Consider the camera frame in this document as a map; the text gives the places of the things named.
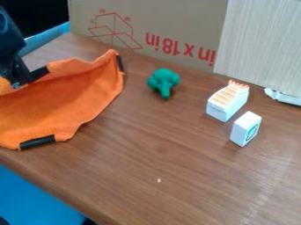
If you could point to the white orange-striped toy block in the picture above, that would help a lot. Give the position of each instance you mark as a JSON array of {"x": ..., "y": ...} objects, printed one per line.
[{"x": 227, "y": 101}]

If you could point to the white crumpled paper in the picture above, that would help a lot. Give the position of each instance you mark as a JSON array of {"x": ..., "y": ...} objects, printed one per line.
[{"x": 283, "y": 96}]

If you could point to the green toy broccoli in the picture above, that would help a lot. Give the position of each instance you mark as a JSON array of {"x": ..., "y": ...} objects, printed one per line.
[{"x": 163, "y": 81}]

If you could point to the orange cloth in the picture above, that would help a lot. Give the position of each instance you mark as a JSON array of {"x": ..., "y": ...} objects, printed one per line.
[{"x": 59, "y": 99}]

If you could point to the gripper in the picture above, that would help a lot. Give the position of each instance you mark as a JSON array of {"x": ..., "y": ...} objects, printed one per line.
[{"x": 8, "y": 35}]

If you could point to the white block with green mark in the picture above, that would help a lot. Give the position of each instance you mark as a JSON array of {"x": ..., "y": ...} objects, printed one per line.
[{"x": 245, "y": 129}]

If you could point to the cardboard box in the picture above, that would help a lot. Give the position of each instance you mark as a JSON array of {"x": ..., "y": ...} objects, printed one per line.
[{"x": 156, "y": 26}]

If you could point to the light wooden board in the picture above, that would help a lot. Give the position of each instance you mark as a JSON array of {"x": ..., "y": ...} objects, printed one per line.
[{"x": 260, "y": 44}]

